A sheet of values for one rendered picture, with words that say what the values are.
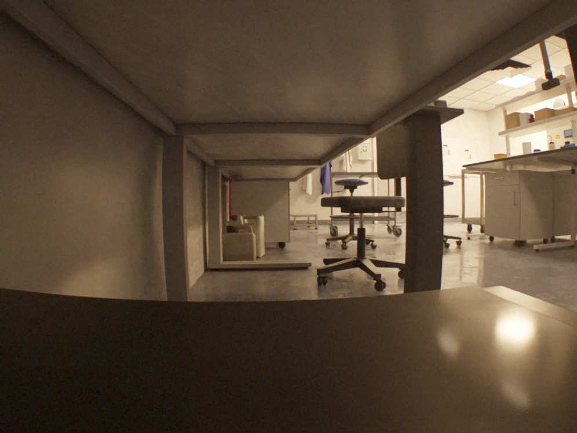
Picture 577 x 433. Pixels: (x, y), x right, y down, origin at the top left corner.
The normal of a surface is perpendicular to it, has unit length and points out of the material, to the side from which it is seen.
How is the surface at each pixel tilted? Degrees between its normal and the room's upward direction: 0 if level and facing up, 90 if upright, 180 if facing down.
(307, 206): 90
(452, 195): 90
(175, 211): 90
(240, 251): 89
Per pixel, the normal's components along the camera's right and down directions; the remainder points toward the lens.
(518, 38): -1.00, 0.01
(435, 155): 0.00, 0.04
